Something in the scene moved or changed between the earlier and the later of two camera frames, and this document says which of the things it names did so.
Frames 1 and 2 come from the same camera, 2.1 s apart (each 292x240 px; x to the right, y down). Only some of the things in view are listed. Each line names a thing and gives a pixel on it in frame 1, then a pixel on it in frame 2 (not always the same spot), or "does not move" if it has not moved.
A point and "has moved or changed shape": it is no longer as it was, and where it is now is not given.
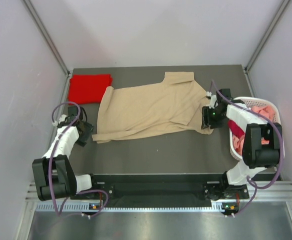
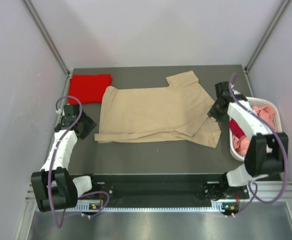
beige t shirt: x=175 y=107 has moved or changed shape
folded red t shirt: x=87 y=88 does not move
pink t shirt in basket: x=268 y=112 does not move
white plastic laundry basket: x=253 y=102 does not move
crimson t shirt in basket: x=235 y=129 does not move
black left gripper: x=88 y=129 → x=90 y=125
